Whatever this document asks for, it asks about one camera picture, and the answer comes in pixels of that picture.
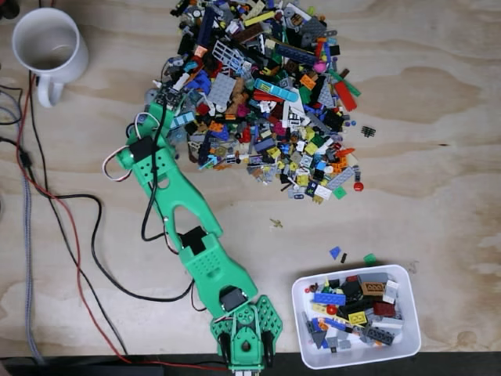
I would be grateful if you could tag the cyan pickaxe Lego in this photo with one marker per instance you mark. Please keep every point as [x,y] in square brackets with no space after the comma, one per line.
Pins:
[211,160]

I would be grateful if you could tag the large grey Lego plate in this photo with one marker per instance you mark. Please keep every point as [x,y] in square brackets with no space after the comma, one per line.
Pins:
[222,89]

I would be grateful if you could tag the white lattice fence Lego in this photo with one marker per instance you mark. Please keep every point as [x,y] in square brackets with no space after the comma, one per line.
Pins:
[216,50]

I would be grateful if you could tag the long dark navy Lego beam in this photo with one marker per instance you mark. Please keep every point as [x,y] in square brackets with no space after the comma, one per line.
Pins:
[206,27]

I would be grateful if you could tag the white printed Lego panel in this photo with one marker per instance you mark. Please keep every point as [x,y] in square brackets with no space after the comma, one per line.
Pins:
[293,113]

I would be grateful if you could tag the long yellow Lego plate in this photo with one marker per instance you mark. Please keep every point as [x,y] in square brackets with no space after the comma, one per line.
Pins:
[259,19]

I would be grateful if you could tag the long navy Lego plate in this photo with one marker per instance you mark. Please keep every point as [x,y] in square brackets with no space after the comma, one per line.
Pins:
[295,54]

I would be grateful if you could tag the small gold weapon Lego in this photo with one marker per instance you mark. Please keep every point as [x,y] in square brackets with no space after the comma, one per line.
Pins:
[276,223]

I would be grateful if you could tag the grey wedge Lego plate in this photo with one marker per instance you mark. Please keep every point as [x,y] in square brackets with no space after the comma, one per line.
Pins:
[326,96]

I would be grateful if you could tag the magenta ball Lego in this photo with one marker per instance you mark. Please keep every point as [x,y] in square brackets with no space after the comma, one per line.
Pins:
[320,66]

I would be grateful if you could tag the white Lego plate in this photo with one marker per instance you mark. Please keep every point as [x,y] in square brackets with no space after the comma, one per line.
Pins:
[323,192]

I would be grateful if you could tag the dark grey Lego plate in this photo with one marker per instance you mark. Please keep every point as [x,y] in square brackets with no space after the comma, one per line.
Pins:
[377,335]
[313,29]

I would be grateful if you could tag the long red Lego slope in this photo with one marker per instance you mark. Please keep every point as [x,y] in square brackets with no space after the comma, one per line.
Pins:
[345,96]

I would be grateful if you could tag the long grey Lego plate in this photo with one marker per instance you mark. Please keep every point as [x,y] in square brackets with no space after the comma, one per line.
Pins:
[340,178]

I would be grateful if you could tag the green square Lego tile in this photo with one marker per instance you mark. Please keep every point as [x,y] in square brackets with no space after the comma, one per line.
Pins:
[339,193]

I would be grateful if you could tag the black grille Lego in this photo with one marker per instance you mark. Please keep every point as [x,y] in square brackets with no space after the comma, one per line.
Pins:
[368,131]

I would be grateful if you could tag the red round Lego tile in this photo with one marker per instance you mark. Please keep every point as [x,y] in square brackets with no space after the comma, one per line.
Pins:
[358,186]

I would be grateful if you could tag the small blue wedge Lego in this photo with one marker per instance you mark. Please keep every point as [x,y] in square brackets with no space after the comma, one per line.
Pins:
[335,253]

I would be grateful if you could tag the blue Lego plate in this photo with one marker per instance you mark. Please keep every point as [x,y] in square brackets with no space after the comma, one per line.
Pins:
[329,298]

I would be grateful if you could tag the small green Lego plate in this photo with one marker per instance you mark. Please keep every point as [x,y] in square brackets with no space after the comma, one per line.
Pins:
[369,259]

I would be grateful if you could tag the red round Lego piece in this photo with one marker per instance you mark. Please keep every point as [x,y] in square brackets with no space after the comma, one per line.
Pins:
[332,310]

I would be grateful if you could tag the brown Lego brick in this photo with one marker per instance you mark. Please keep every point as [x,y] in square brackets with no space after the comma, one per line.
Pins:
[373,288]

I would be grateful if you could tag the yellow Lego brick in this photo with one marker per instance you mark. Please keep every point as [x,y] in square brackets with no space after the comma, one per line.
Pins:
[357,318]

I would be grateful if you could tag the white Lego piece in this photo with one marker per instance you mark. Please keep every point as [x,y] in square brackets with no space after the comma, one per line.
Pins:
[391,291]

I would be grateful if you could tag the dark red Lego brick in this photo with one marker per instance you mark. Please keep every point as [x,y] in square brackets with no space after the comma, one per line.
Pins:
[383,308]

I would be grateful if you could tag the white plastic bin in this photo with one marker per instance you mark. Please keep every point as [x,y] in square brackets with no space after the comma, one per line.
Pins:
[411,313]

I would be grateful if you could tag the dark navy technic beam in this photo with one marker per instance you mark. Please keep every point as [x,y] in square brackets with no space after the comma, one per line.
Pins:
[203,150]

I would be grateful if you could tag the light blue printed long tile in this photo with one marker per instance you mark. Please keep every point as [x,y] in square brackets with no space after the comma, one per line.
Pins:
[276,91]

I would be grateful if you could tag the white mug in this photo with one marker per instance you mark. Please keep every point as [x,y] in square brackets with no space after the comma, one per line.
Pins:
[49,43]

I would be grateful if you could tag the camera circuit board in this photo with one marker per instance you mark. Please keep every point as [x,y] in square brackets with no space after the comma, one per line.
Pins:
[169,97]

